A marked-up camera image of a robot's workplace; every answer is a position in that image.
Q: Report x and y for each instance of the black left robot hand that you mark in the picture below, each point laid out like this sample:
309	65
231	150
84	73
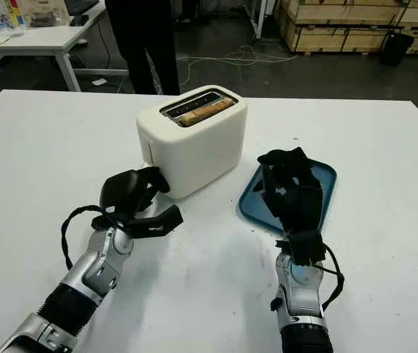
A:
124	191

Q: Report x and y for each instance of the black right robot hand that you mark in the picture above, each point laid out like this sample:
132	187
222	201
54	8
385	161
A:
300	198

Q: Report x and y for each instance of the cream white toaster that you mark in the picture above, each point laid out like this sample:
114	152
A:
201	147

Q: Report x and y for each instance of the brown bread slice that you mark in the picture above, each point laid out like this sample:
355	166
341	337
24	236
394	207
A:
201	112

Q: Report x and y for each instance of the dark blue plastic tray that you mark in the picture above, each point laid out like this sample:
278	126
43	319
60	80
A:
326	184

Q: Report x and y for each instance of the white paper sheet on floor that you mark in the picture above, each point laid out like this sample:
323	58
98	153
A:
99	82

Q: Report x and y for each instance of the person in dark clothes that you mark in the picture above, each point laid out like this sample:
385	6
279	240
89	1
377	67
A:
146	44

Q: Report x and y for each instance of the black waste bin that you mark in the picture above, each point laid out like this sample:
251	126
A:
396	49

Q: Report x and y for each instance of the white side table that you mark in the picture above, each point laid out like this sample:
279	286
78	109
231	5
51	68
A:
28	40

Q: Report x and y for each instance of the clear cup yellow blue print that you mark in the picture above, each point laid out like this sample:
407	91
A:
12	13

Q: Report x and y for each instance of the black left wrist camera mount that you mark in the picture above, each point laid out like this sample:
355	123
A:
157	222

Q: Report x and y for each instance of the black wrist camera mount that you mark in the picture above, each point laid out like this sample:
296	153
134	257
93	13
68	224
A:
304	246
157	222

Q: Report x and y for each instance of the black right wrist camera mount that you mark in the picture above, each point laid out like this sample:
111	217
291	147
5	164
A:
304	246

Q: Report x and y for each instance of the white metal post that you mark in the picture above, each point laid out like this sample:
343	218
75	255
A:
261	18

